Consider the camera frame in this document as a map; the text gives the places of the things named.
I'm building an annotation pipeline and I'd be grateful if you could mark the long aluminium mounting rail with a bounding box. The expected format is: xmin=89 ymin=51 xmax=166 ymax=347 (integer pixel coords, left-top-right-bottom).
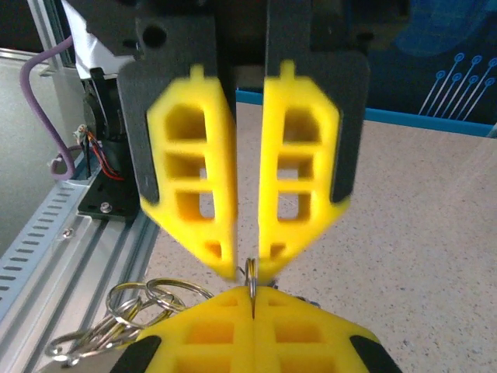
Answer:
xmin=0 ymin=182 xmax=161 ymax=373

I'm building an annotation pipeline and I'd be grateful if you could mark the single silver split ring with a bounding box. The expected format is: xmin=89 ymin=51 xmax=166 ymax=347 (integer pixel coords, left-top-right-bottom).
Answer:
xmin=243 ymin=257 xmax=260 ymax=309

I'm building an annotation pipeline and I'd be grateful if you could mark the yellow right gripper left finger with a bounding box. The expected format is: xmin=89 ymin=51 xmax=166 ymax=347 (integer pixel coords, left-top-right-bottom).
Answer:
xmin=111 ymin=285 xmax=256 ymax=373

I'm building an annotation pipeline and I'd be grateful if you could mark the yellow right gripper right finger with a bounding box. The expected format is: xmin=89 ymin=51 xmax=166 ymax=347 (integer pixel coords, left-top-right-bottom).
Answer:
xmin=254 ymin=285 xmax=405 ymax=373

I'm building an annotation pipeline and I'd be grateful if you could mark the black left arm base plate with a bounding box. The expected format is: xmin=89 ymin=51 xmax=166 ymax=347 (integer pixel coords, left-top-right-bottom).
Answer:
xmin=76 ymin=169 xmax=141 ymax=223

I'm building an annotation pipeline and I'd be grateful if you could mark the slotted grey cable duct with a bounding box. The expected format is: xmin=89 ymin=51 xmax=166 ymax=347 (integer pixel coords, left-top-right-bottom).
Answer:
xmin=0 ymin=179 xmax=85 ymax=300

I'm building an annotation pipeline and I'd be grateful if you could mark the aluminium frame post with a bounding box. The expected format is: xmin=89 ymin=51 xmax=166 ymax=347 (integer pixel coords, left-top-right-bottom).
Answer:
xmin=26 ymin=0 xmax=75 ymax=75

